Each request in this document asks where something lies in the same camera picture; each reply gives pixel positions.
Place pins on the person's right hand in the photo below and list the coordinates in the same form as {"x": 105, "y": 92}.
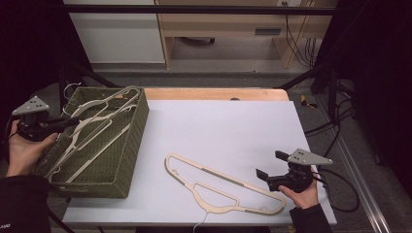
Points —
{"x": 304, "y": 199}

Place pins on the light wooden table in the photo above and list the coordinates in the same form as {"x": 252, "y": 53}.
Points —
{"x": 207, "y": 93}

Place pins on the beige wooden clothes hanger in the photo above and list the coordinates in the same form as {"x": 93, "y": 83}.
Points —
{"x": 223, "y": 177}
{"x": 97, "y": 103}
{"x": 97, "y": 154}

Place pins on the person's left hand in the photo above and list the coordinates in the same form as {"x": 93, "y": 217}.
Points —
{"x": 24, "y": 155}

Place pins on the aluminium floor rail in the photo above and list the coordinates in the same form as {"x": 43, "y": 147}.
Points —
{"x": 362, "y": 181}

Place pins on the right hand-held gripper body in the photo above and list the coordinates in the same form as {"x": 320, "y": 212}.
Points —
{"x": 291, "y": 181}

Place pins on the black slanted frame strut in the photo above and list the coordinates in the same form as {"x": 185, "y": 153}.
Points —
{"x": 84, "y": 76}
{"x": 311, "y": 76}

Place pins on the yellow and black tool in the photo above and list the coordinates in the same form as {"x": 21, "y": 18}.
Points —
{"x": 305, "y": 102}

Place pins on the green woven basket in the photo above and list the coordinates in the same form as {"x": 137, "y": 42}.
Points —
{"x": 113, "y": 168}

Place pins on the white cabinet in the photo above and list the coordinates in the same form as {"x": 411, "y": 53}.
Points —
{"x": 120, "y": 35}

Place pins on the wooden office desk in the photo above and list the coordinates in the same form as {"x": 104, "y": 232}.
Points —
{"x": 220, "y": 24}

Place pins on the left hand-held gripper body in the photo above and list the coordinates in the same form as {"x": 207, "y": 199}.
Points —
{"x": 34, "y": 127}

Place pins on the white board mat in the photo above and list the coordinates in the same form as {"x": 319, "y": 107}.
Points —
{"x": 226, "y": 129}

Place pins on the black horizontal frame bar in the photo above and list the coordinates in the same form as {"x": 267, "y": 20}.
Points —
{"x": 194, "y": 9}

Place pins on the black chair base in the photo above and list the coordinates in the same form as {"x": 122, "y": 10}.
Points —
{"x": 199, "y": 40}

